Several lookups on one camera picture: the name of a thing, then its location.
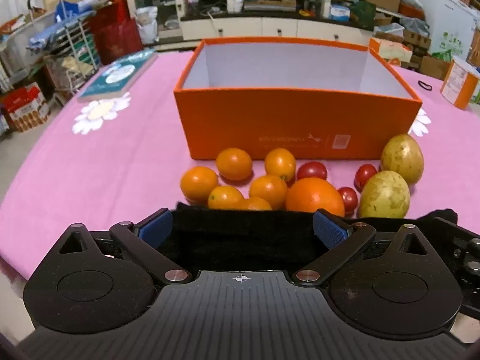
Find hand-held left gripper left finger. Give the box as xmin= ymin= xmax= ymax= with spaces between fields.
xmin=56 ymin=208 xmax=193 ymax=285

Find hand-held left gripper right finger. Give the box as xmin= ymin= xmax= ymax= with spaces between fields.
xmin=294 ymin=209 xmax=436 ymax=286

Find red cherry tomato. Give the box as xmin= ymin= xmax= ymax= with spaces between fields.
xmin=354 ymin=164 xmax=379 ymax=191
xmin=337 ymin=187 xmax=359 ymax=214
xmin=297 ymin=161 xmax=328 ymax=181

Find large orange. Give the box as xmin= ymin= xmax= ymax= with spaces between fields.
xmin=285 ymin=177 xmax=346 ymax=217

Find small orange kumquat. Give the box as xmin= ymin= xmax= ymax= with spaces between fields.
xmin=240 ymin=196 xmax=272 ymax=211
xmin=216 ymin=148 xmax=253 ymax=181
xmin=248 ymin=175 xmax=288 ymax=211
xmin=180 ymin=166 xmax=219 ymax=204
xmin=264 ymin=148 xmax=297 ymax=181
xmin=207 ymin=185 xmax=245 ymax=211

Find yellow-green passion fruit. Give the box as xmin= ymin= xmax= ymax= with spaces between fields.
xmin=359 ymin=170 xmax=411 ymax=219
xmin=380 ymin=134 xmax=425 ymax=185

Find orange cardboard box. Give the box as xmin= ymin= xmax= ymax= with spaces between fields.
xmin=173 ymin=37 xmax=423 ymax=161

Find pink flowered tablecloth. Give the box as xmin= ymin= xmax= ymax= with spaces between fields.
xmin=0 ymin=48 xmax=480 ymax=342

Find black fuzzy cloth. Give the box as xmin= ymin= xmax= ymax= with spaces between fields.
xmin=167 ymin=201 xmax=459 ymax=271

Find teal book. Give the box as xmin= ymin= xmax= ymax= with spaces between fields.
xmin=77 ymin=49 xmax=159 ymax=104

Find red and white carton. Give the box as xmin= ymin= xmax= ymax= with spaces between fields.
xmin=2 ymin=82 xmax=51 ymax=133

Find orange white fruit box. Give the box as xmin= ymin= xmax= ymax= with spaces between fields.
xmin=369 ymin=37 xmax=413 ymax=69

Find red paper bag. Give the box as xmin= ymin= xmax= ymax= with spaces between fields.
xmin=90 ymin=0 xmax=130 ymax=27
xmin=95 ymin=19 xmax=144 ymax=65

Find green printed cardboard box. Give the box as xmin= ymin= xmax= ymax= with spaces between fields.
xmin=419 ymin=55 xmax=451 ymax=80

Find white plastic bag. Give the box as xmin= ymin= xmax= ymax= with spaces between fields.
xmin=135 ymin=5 xmax=159 ymax=44

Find white low media cabinet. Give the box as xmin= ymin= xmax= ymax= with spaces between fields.
xmin=180 ymin=0 xmax=379 ymax=42

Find dark green paper bag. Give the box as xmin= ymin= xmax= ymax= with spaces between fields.
xmin=350 ymin=0 xmax=377 ymax=32

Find blue and white tissue box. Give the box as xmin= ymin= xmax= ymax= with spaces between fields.
xmin=331 ymin=3 xmax=351 ymax=21

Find white glass-door cabinet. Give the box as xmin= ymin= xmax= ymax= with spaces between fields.
xmin=124 ymin=0 xmax=185 ymax=40

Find blue and white fabric bundle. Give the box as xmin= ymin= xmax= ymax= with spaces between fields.
xmin=26 ymin=0 xmax=96 ymax=49

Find white refrigerator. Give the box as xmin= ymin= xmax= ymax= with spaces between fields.
xmin=409 ymin=0 xmax=479 ymax=62

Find white wire drawer rack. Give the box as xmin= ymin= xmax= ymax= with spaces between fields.
xmin=56 ymin=19 xmax=102 ymax=91

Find grey trolley with black handle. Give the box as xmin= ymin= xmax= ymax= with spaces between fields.
xmin=0 ymin=0 xmax=64 ymax=72

